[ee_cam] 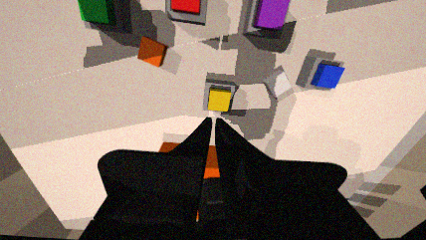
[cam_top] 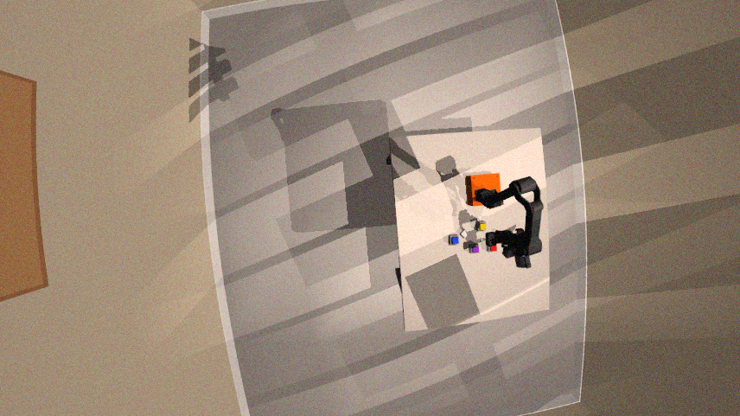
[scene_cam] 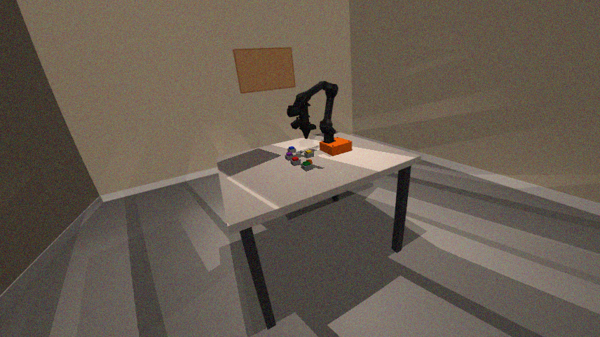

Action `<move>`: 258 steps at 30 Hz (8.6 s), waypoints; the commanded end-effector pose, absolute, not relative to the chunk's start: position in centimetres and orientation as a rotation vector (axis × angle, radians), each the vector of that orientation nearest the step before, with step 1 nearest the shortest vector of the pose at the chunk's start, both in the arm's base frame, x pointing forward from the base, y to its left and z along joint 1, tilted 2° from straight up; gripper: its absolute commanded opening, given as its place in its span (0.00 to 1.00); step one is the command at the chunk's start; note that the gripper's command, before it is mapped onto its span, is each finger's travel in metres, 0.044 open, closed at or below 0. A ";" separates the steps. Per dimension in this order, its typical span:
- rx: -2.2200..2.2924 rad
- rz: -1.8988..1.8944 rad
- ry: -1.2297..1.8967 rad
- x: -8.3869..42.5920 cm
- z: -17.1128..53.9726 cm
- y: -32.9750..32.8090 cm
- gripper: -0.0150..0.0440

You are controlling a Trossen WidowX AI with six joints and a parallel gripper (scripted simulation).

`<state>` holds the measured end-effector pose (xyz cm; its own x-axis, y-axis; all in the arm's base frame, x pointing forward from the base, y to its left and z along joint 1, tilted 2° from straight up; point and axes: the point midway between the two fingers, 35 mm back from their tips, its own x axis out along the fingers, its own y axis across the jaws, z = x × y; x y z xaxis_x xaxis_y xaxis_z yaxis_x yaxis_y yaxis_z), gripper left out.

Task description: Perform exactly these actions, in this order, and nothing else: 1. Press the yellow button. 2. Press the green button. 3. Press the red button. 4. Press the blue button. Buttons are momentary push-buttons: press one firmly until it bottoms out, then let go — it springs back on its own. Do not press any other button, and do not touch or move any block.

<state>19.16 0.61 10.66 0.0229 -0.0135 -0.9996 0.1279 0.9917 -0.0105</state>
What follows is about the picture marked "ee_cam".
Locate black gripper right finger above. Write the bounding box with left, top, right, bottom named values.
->
left=215, top=118, right=347, bottom=240

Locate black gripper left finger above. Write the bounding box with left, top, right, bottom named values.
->
left=98, top=117, right=212, bottom=240

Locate yellow button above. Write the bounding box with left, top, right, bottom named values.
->
left=203, top=79, right=236, bottom=113

